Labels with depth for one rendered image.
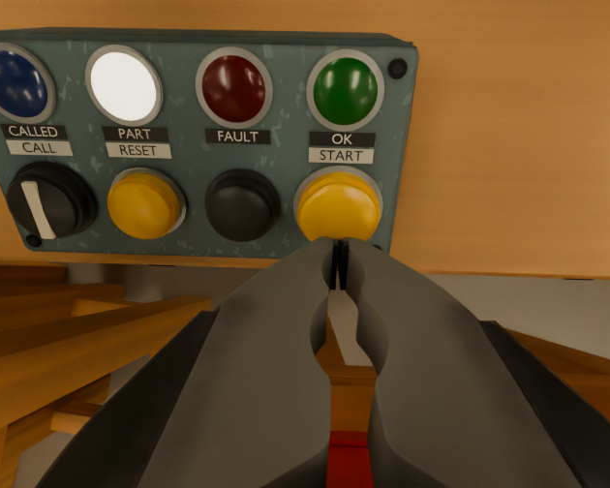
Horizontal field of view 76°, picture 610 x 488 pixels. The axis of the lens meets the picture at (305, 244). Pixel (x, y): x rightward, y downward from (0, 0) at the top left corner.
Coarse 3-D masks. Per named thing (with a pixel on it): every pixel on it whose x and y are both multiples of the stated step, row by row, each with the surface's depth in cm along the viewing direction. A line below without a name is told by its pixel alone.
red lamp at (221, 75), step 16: (224, 64) 12; (240, 64) 12; (208, 80) 12; (224, 80) 12; (240, 80) 12; (256, 80) 12; (208, 96) 12; (224, 96) 12; (240, 96) 12; (256, 96) 12; (224, 112) 13; (240, 112) 12; (256, 112) 13
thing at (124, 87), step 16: (96, 64) 12; (112, 64) 12; (128, 64) 12; (96, 80) 12; (112, 80) 12; (128, 80) 12; (144, 80) 12; (96, 96) 13; (112, 96) 12; (128, 96) 12; (144, 96) 12; (112, 112) 13; (128, 112) 13; (144, 112) 13
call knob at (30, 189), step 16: (16, 176) 13; (32, 176) 13; (48, 176) 13; (64, 176) 14; (16, 192) 13; (32, 192) 13; (48, 192) 13; (64, 192) 14; (80, 192) 14; (16, 208) 14; (32, 208) 14; (48, 208) 14; (64, 208) 14; (80, 208) 14; (32, 224) 14; (48, 224) 14; (64, 224) 14; (80, 224) 14
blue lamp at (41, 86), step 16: (0, 64) 12; (16, 64) 12; (0, 80) 12; (16, 80) 12; (32, 80) 12; (0, 96) 12; (16, 96) 12; (32, 96) 12; (16, 112) 13; (32, 112) 13
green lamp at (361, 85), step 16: (336, 64) 12; (352, 64) 12; (320, 80) 12; (336, 80) 12; (352, 80) 12; (368, 80) 12; (320, 96) 12; (336, 96) 12; (352, 96) 12; (368, 96) 12; (320, 112) 13; (336, 112) 12; (352, 112) 12; (368, 112) 12
